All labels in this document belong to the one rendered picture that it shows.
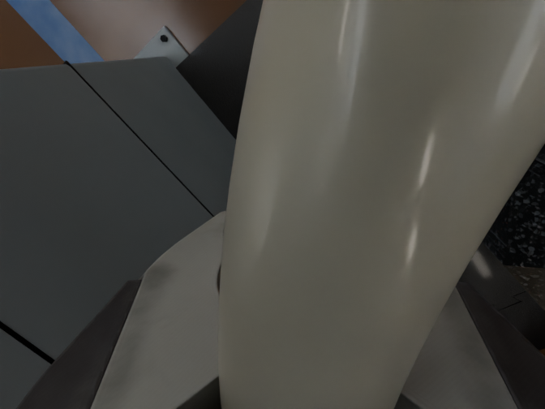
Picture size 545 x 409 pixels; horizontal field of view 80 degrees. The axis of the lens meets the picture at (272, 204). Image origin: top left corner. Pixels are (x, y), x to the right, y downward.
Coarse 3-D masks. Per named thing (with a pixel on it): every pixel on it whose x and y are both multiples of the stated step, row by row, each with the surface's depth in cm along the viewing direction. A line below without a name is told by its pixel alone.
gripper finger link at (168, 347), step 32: (224, 224) 11; (160, 256) 10; (192, 256) 10; (160, 288) 9; (192, 288) 9; (128, 320) 8; (160, 320) 8; (192, 320) 8; (128, 352) 7; (160, 352) 7; (192, 352) 7; (128, 384) 6; (160, 384) 6; (192, 384) 6
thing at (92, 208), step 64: (64, 64) 52; (128, 64) 69; (0, 128) 36; (64, 128) 44; (128, 128) 56; (192, 128) 77; (0, 192) 32; (64, 192) 38; (128, 192) 47; (192, 192) 61; (0, 256) 29; (64, 256) 34; (128, 256) 40; (0, 320) 26; (64, 320) 30; (0, 384) 24
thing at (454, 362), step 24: (456, 288) 8; (456, 312) 8; (432, 336) 7; (456, 336) 7; (480, 336) 7; (432, 360) 7; (456, 360) 7; (480, 360) 7; (408, 384) 6; (432, 384) 6; (456, 384) 6; (480, 384) 6; (504, 384) 6; (408, 408) 6; (432, 408) 6; (456, 408) 6; (480, 408) 6; (504, 408) 6
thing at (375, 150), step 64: (320, 0) 2; (384, 0) 2; (448, 0) 2; (512, 0) 2; (256, 64) 3; (320, 64) 2; (384, 64) 2; (448, 64) 2; (512, 64) 2; (256, 128) 3; (320, 128) 2; (384, 128) 2; (448, 128) 2; (512, 128) 2; (256, 192) 3; (320, 192) 3; (384, 192) 2; (448, 192) 2; (512, 192) 3; (256, 256) 3; (320, 256) 3; (384, 256) 3; (448, 256) 3; (256, 320) 4; (320, 320) 3; (384, 320) 3; (256, 384) 4; (320, 384) 4; (384, 384) 4
